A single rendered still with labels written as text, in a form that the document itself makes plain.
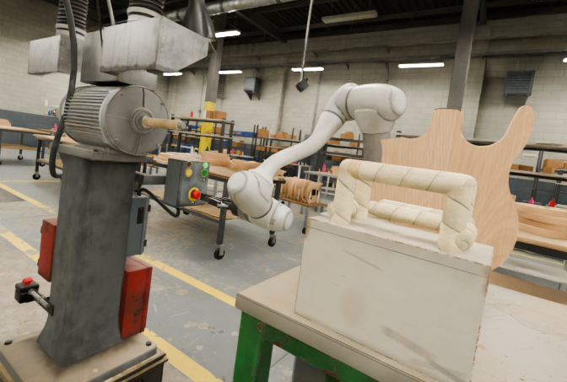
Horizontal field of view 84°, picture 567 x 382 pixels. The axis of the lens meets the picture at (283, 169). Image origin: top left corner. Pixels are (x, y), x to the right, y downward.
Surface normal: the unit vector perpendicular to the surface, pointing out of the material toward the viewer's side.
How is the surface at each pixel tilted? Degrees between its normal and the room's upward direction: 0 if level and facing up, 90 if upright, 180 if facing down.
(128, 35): 90
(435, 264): 90
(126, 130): 95
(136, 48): 90
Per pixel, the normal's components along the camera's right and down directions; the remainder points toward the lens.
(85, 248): 0.83, 0.14
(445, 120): -0.57, -0.04
